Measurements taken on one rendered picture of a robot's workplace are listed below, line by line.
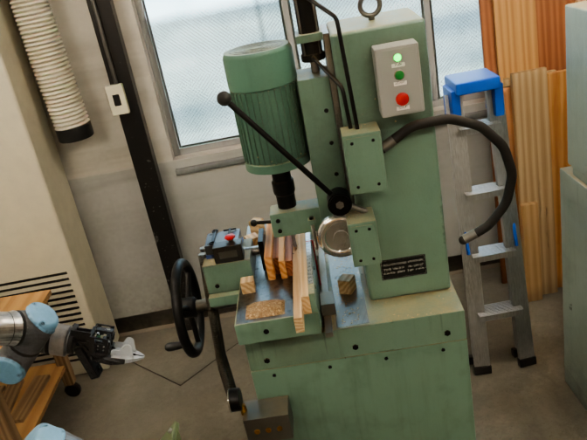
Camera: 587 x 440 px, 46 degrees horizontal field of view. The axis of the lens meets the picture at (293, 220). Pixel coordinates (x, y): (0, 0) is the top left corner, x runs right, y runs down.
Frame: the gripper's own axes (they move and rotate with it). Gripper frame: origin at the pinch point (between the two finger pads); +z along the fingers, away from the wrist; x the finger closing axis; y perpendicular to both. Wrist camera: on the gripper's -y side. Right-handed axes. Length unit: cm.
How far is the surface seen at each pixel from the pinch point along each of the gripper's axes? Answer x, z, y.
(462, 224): 72, 103, 30
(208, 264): 3.5, 15.3, 32.1
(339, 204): -8, 46, 61
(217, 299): 0.4, 19.3, 23.1
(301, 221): 5, 38, 49
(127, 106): 125, -36, 37
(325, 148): 1, 40, 71
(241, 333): -20.4, 27.3, 27.1
